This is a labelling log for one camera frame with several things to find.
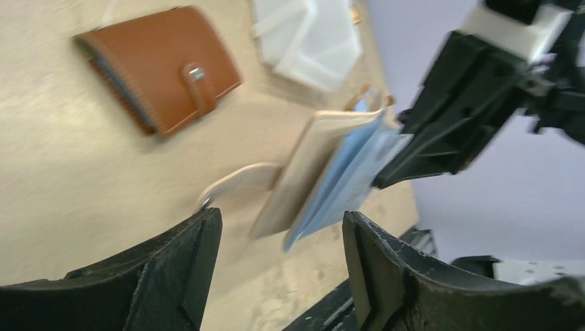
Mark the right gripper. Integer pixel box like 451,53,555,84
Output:
373,9,584,189

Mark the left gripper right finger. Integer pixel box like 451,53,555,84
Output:
342,211,584,330

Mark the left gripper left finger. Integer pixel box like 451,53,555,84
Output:
1,208,223,330

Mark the tan card holder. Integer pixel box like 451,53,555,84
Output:
344,85,396,112

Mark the brown card holder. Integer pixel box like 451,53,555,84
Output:
73,6,242,137

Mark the white small bin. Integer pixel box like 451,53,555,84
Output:
251,0,363,92

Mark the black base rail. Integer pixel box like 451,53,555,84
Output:
283,225,439,331

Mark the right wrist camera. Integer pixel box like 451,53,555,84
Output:
457,3,574,64

